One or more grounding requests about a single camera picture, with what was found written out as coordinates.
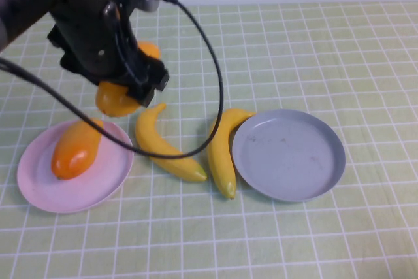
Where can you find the yellow mango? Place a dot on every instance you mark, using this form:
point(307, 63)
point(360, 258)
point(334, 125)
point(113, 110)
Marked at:
point(111, 104)

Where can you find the green checkered tablecloth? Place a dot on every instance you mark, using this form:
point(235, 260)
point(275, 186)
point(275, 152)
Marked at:
point(294, 63)

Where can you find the slightly curved yellow banana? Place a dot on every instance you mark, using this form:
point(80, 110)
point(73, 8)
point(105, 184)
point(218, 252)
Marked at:
point(170, 158)

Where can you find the grey plate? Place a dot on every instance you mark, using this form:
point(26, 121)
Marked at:
point(287, 155)

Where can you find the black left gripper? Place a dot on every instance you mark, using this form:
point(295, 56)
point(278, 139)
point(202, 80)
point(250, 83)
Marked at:
point(130, 63)

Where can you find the strongly curved yellow banana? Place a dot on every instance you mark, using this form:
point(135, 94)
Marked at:
point(218, 161)

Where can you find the orange mango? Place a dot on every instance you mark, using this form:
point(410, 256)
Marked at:
point(75, 158)

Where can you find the pink plate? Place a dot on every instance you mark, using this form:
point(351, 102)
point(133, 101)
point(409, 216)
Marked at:
point(81, 190)

